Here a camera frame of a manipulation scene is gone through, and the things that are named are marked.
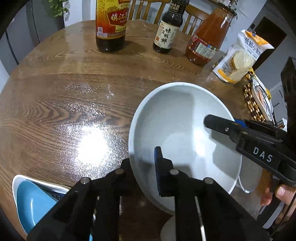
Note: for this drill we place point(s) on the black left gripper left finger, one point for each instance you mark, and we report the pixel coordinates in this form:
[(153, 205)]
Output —
[(89, 210)]

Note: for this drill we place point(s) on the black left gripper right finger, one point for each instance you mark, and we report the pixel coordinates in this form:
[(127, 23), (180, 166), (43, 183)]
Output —
[(203, 209)]

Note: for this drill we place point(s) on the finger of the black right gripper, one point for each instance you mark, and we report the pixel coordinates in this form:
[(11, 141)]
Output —
[(222, 125)]

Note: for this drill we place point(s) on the medium white round bowl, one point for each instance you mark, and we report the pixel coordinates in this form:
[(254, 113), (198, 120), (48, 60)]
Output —
[(249, 176)]

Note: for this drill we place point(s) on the square blue patterned plate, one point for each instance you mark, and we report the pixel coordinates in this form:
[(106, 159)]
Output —
[(54, 190)]

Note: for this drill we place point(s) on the small white round bowl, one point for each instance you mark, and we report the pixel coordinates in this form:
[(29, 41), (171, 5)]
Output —
[(168, 232)]

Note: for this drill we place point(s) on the blue ceramic bowl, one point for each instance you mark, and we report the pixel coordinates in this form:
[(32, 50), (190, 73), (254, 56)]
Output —
[(32, 204)]

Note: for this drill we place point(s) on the person's right hand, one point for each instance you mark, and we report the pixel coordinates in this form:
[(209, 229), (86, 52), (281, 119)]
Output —
[(283, 192)]

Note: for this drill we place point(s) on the wooden bead trivet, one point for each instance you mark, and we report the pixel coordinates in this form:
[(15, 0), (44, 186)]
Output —
[(252, 105)]

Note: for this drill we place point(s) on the white dish with packet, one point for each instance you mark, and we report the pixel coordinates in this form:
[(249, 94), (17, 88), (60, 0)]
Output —
[(260, 96)]

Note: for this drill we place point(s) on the bag of sliced buns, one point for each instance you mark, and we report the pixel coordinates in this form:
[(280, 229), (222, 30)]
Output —
[(240, 57)]

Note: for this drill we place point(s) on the orange red sauce bottle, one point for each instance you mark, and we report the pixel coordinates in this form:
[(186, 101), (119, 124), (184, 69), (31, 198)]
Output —
[(209, 36)]

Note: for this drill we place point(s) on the wooden chair right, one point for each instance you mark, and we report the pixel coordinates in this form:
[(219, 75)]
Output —
[(195, 18)]

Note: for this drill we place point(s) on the wooden chair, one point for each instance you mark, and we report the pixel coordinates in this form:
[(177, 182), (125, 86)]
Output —
[(139, 10), (195, 18)]

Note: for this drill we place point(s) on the small dark soy sauce bottle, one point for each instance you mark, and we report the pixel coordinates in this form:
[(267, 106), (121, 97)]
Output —
[(169, 26)]

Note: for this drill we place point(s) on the wooden chair left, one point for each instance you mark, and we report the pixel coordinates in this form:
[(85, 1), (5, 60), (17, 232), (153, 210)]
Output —
[(139, 10)]

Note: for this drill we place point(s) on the large vinegar bottle yellow cap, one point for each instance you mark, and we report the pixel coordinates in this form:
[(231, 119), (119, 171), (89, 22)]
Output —
[(111, 20)]

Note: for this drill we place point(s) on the grey refrigerator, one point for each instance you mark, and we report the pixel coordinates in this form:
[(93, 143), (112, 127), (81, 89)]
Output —
[(31, 25)]

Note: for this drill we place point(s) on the green potted plant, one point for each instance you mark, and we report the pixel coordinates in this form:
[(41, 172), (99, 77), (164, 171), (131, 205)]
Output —
[(58, 7)]

